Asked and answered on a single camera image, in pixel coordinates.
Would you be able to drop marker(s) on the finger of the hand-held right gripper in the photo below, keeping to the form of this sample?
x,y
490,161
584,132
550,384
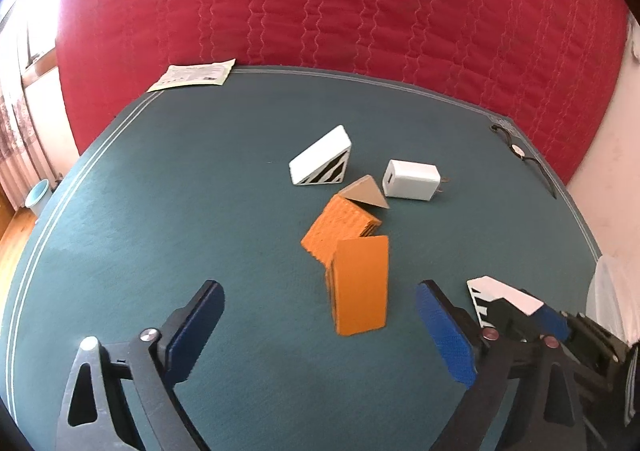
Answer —
x,y
552,322
515,316

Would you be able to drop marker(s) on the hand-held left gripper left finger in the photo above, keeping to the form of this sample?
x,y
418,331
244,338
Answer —
x,y
192,331

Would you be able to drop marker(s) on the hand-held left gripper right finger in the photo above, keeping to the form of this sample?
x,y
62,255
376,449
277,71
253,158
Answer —
x,y
447,336

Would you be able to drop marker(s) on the white black striped triangle block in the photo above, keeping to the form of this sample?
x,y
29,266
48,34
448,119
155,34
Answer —
x,y
320,156
492,288

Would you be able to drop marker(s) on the clear plastic container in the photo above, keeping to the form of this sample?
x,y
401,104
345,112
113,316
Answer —
x,y
612,291

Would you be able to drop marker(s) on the orange black striped wooden block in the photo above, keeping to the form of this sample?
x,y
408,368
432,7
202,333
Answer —
x,y
362,281

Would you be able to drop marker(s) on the orange textured wooden block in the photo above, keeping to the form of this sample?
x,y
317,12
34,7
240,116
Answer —
x,y
340,223

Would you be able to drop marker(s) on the tan wooden triangle block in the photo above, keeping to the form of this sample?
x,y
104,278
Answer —
x,y
367,191

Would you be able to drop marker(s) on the black wristwatch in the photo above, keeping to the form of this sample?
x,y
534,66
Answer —
x,y
517,149

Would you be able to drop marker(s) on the light blue waste bin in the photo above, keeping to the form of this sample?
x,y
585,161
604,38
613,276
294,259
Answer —
x,y
39,196

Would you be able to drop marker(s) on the patterned curtain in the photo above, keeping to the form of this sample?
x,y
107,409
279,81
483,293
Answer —
x,y
20,146

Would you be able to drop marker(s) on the paper leaflet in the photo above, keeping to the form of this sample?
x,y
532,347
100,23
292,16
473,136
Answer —
x,y
195,73

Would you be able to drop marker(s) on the red quilted blanket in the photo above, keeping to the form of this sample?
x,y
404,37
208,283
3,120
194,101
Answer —
x,y
325,6

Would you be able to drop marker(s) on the white wall charger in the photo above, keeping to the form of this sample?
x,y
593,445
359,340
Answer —
x,y
410,179

